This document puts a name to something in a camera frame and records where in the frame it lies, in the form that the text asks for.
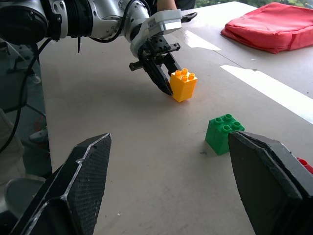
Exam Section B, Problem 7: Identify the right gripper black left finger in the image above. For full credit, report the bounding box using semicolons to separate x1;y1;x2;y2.
9;133;112;235

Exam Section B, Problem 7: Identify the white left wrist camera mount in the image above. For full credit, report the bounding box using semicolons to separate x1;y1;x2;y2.
129;9;183;59

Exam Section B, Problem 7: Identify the white sneaker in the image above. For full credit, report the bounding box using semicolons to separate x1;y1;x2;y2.
29;126;49;144

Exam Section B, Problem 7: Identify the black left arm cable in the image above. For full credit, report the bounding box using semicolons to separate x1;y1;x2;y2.
89;0;152;44

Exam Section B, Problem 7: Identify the red cloth bag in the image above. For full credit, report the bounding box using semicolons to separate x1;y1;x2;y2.
220;1;313;55

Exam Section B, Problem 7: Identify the grey round object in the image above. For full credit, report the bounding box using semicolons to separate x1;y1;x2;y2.
4;178;46;214

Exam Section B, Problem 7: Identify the beige trouser leg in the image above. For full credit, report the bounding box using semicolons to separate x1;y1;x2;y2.
0;107;27;188

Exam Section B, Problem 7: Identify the orange toy building cube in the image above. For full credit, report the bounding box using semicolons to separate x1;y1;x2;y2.
169;68;198;103

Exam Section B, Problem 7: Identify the black hanging cable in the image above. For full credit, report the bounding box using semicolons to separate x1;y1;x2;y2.
0;38;52;154

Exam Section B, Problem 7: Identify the red toy building cube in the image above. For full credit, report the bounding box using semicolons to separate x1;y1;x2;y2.
296;157;313;175

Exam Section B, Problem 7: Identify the black wheeled stand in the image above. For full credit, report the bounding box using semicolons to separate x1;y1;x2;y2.
0;38;42;84

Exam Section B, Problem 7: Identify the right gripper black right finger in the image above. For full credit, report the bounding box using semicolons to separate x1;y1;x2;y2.
227;130;313;235

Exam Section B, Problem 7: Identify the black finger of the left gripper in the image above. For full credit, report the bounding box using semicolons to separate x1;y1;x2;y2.
143;59;174;96
163;53;182;77

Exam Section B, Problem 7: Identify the bystander person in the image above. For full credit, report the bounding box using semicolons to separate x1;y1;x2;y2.
156;0;197;12

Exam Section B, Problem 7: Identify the green toy building cube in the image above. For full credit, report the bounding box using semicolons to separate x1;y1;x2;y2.
204;113;246;156

